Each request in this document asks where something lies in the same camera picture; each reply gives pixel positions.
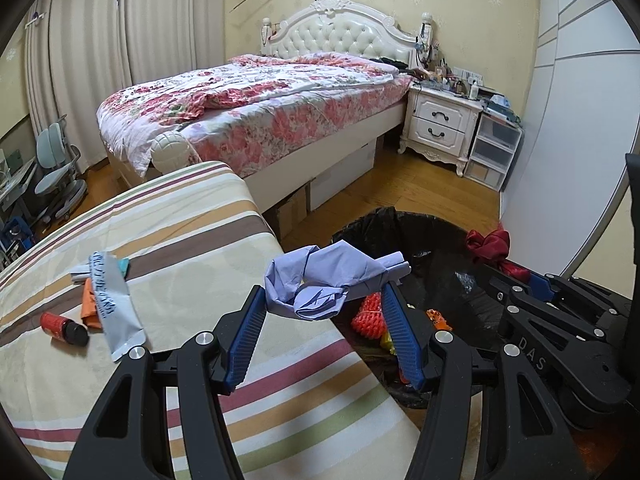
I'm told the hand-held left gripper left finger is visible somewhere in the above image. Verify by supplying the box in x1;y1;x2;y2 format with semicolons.
62;285;268;480

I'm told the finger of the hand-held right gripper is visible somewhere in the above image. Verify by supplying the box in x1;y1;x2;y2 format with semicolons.
505;260;628;318
481;266;608;348

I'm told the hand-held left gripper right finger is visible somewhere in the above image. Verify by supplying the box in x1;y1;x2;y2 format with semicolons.
381;282;588;480

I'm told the red foam fruit net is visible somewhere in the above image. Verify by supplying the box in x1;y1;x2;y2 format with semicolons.
350;292;387;341

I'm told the dark red satin cloth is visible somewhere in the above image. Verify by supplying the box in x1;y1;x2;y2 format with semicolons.
465;229;532;283

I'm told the black-lined waste bin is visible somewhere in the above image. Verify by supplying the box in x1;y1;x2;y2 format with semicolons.
331;206;506;409

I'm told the pale lilac paper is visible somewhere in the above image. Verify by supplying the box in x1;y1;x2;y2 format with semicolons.
263;242;412;322

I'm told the white printed plastic packet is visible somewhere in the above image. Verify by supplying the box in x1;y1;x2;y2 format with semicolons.
87;252;147;363

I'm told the red bottle with black cap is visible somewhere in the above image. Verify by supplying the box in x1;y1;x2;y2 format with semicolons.
40;311;91;347

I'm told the striped tablecloth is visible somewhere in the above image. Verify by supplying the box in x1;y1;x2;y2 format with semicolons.
0;160;426;480

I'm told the brown cardboard box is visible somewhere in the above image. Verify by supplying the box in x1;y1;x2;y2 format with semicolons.
262;185;311;241

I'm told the clear plastic drawer unit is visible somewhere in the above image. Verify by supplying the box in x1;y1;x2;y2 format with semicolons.
462;107;523;192

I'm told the white box under bed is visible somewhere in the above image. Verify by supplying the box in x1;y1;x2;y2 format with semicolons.
307;141;377;211

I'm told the white wardrobe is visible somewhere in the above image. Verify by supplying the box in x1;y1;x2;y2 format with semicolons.
500;0;640;281

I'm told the white two-drawer nightstand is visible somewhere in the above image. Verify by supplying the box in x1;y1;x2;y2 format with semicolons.
398;82;483;177

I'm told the pile of small bedside items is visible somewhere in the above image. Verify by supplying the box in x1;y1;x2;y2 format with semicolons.
412;42;521;121

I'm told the pink floral quilt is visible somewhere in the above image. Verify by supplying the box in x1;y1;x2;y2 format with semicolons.
96;52;416;181

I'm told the dark blue crate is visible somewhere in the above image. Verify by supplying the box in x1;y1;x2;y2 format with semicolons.
0;217;33;256

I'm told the dark clothing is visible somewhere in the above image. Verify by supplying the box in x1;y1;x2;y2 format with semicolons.
372;56;426;73

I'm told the grey-blue desk chair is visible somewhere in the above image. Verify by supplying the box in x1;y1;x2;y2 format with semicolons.
35;115;88;226

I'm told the cluttered study desk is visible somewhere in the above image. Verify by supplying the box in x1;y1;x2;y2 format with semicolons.
0;147;38;221

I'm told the white bed with tufted headboard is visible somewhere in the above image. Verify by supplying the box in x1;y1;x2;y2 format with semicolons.
96;0;435;213

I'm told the beige curtain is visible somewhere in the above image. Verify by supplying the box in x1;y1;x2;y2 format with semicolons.
25;0;131;171
120;0;228;88

